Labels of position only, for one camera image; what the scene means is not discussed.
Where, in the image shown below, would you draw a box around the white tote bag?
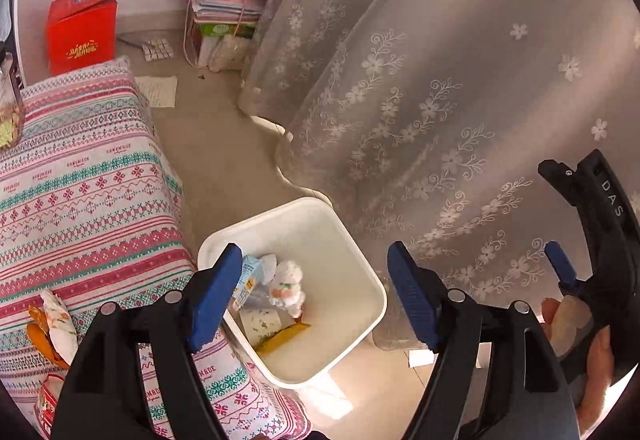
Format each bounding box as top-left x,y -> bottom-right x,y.
207,35 -> 251,71

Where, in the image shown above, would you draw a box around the pile of papers and bags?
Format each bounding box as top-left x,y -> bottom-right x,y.
187,0 -> 273,71

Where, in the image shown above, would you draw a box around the white paper scrap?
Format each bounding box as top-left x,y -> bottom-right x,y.
407,350 -> 488,371

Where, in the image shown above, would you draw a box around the white printed wrapper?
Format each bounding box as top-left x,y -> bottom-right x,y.
40,290 -> 80,366

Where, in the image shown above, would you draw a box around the yellow snack packet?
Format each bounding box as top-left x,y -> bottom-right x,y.
255,322 -> 311,355

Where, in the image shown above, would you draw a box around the embroidered sheer curtain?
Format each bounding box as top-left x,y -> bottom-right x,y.
237,0 -> 640,351

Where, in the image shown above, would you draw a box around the white tissue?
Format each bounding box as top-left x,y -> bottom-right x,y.
267,260 -> 307,318

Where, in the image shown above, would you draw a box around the orange peel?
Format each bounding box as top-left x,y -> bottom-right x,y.
26,305 -> 71,371

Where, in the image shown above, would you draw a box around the red gift box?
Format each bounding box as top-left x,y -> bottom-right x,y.
46,0 -> 119,77

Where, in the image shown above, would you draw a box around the paper sheet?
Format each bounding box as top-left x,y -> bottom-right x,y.
134,76 -> 178,108

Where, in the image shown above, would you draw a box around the floral paper cup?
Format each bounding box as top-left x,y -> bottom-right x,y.
239,307 -> 285,346

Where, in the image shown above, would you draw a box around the white waste bin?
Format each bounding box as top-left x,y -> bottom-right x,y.
197,197 -> 388,388

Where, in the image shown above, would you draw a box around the red instant noodle cup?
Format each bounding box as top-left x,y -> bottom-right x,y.
35,372 -> 68,438

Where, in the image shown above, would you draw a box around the person's right hand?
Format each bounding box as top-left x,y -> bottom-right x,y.
542,295 -> 619,426

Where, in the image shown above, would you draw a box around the light blue milk carton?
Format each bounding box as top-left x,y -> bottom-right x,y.
232,254 -> 278,308

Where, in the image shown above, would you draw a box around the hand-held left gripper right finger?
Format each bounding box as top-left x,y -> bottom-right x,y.
387,240 -> 581,440

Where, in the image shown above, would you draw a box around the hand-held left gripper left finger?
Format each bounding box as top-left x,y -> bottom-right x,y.
50,242 -> 244,440

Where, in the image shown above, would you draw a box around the white cube puzzle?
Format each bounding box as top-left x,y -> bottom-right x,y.
141,39 -> 175,61

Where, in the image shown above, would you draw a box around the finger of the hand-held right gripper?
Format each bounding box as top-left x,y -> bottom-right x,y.
545,242 -> 594,296
539,150 -> 628,246

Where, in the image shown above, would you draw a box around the black-lid jar mixed nuts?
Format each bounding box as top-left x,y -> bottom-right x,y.
0,52 -> 25,148

